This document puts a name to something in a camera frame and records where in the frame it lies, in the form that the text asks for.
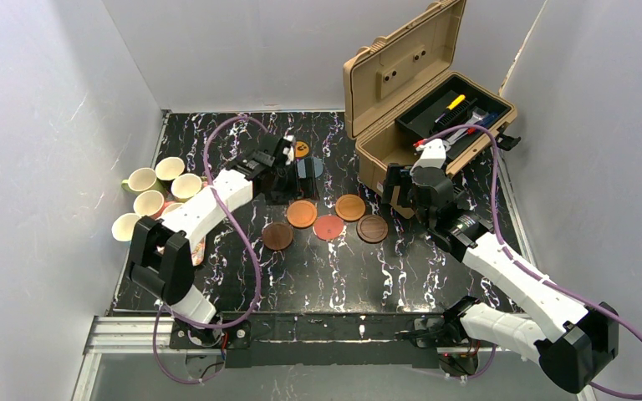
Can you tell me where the blue grey coaster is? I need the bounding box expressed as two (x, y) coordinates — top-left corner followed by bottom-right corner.
(296, 157), (324, 180)

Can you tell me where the orange wooden coaster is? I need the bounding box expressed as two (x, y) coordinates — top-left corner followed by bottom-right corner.
(286, 200), (318, 229)

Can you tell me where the orange smiley coaster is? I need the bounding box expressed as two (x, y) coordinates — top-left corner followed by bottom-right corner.
(294, 140), (310, 159)

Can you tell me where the red coaster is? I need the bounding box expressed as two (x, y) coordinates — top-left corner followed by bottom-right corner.
(313, 215), (344, 241)

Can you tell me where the light wooden coaster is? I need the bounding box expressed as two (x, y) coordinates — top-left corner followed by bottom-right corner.
(334, 194), (366, 222)

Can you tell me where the dark brown coaster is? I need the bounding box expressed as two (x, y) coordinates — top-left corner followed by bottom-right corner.
(262, 222), (293, 251)

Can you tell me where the dark walnut coaster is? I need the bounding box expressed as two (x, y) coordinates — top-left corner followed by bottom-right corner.
(356, 215), (388, 244)

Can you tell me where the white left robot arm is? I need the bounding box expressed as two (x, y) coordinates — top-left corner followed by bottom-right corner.
(125, 134), (296, 332)

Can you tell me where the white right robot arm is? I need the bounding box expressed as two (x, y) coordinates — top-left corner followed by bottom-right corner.
(382, 163), (619, 393)

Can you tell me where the black toolbox tray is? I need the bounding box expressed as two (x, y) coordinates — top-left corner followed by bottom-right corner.
(365, 74), (517, 165)

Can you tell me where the red blue screwdriver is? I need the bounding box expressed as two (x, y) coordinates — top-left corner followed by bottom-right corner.
(465, 113), (499, 140)

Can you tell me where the silver wrench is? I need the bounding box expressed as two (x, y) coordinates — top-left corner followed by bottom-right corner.
(443, 109), (488, 151)

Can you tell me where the yellow mug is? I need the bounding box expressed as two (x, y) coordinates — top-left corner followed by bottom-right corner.
(171, 173), (203, 202)

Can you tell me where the tan plastic toolbox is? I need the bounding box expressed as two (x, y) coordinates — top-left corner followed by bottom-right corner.
(344, 1), (517, 195)

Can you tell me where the floral tray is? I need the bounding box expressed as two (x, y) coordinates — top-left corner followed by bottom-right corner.
(186, 173), (206, 266)

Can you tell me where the pink mug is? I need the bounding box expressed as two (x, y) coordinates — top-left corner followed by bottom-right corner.
(133, 190), (166, 219)

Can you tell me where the green mug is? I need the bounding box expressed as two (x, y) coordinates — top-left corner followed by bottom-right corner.
(120, 167), (163, 195)

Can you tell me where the blue mug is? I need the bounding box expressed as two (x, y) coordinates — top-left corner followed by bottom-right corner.
(111, 212), (140, 242)

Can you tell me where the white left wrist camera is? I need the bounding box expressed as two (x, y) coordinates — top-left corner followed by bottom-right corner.
(282, 135), (296, 165)

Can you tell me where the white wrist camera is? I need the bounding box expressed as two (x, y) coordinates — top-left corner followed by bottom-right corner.
(282, 135), (296, 165)
(410, 139), (446, 174)

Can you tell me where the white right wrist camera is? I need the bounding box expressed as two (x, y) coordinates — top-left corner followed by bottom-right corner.
(410, 139), (446, 174)

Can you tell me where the yellow handled screwdriver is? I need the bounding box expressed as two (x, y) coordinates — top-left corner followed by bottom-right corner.
(435, 94), (466, 123)

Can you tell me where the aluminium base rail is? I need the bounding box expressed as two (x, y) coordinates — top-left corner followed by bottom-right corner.
(73, 313), (571, 400)

